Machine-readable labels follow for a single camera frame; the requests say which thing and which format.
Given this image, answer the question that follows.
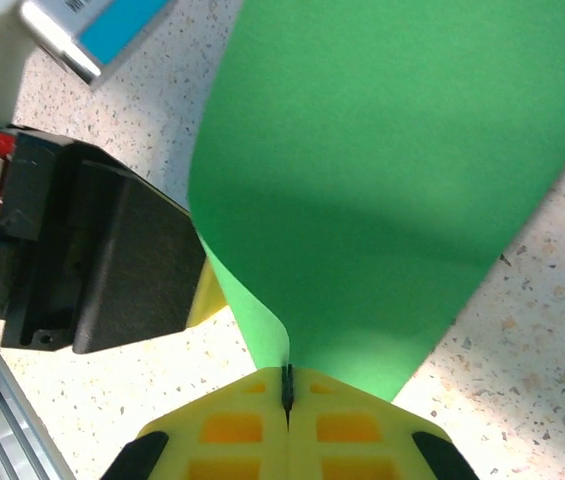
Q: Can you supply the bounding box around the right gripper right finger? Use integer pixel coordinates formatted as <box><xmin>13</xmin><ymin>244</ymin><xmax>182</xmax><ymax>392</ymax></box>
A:
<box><xmin>287</xmin><ymin>367</ymin><xmax>481</xmax><ymax>480</ymax></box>

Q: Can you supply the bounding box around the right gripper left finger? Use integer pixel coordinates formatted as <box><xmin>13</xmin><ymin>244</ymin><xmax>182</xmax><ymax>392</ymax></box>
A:
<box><xmin>104</xmin><ymin>367</ymin><xmax>289</xmax><ymax>480</ymax></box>

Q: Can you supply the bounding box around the green square paper sheet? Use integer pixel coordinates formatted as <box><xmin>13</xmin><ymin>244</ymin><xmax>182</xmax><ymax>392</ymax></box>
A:
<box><xmin>187</xmin><ymin>0</ymin><xmax>565</xmax><ymax>404</ymax></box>

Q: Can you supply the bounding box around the long aluminium mounting rail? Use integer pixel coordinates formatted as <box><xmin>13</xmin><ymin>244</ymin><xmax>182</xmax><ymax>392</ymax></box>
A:
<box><xmin>0</xmin><ymin>319</ymin><xmax>76</xmax><ymax>480</ymax></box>

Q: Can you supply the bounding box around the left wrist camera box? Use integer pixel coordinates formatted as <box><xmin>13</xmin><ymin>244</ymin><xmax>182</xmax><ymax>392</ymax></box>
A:
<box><xmin>19</xmin><ymin>0</ymin><xmax>183</xmax><ymax>87</ymax></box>

